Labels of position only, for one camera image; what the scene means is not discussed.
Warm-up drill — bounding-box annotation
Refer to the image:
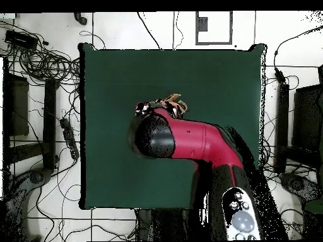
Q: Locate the black power strip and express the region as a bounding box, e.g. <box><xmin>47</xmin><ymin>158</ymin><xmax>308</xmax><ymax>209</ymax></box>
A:
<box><xmin>59</xmin><ymin>117</ymin><xmax>80</xmax><ymax>161</ymax></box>

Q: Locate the black frame stand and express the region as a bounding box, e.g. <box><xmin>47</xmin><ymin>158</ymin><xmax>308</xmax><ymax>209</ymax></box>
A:
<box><xmin>273</xmin><ymin>64</ymin><xmax>323</xmax><ymax>175</ymax></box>
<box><xmin>1</xmin><ymin>57</ymin><xmax>61</xmax><ymax>172</ymax></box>

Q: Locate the black cable with connector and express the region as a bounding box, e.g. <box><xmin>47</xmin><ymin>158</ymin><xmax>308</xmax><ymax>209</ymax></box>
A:
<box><xmin>273</xmin><ymin>24</ymin><xmax>323</xmax><ymax>85</ymax></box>

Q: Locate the black cable tangle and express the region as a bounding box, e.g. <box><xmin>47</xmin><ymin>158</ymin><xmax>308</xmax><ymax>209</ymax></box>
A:
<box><xmin>0</xmin><ymin>18</ymin><xmax>81</xmax><ymax>88</ymax></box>
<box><xmin>258</xmin><ymin>75</ymin><xmax>303</xmax><ymax>240</ymax></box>

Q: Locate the dark green table cloth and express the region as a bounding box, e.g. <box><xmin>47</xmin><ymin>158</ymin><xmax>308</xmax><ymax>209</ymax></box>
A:
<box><xmin>78</xmin><ymin>42</ymin><xmax>268</xmax><ymax>211</ymax></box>

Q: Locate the dark square block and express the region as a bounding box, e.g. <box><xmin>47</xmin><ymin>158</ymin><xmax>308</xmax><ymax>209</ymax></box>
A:
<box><xmin>196</xmin><ymin>16</ymin><xmax>209</xmax><ymax>33</ymax></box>

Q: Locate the dark stand base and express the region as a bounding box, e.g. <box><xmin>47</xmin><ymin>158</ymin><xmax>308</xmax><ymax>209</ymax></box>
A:
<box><xmin>4</xmin><ymin>167</ymin><xmax>54</xmax><ymax>241</ymax></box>
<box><xmin>279</xmin><ymin>172</ymin><xmax>322</xmax><ymax>205</ymax></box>

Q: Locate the green object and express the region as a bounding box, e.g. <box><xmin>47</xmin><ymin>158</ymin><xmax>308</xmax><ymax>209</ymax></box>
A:
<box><xmin>303</xmin><ymin>199</ymin><xmax>323</xmax><ymax>214</ymax></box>

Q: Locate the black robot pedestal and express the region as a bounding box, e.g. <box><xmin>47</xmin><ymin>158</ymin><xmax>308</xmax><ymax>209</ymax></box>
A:
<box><xmin>136</xmin><ymin>208</ymin><xmax>197</xmax><ymax>241</ymax></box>

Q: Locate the grey rectangular frame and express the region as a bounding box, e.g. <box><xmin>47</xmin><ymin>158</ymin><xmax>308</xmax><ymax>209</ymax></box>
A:
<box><xmin>195</xmin><ymin>11</ymin><xmax>233</xmax><ymax>46</ymax></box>

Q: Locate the black adapter box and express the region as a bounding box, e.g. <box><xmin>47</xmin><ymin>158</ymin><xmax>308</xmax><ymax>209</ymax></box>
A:
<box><xmin>4</xmin><ymin>29</ymin><xmax>39</xmax><ymax>50</ymax></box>

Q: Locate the tan terry towel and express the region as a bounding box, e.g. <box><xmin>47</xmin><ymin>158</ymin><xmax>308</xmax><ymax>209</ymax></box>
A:
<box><xmin>151</xmin><ymin>93</ymin><xmax>189</xmax><ymax>119</ymax></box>

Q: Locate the black hook-shaped object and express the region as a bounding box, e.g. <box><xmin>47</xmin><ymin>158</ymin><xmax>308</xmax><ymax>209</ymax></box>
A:
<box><xmin>73</xmin><ymin>11</ymin><xmax>89</xmax><ymax>26</ymax></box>

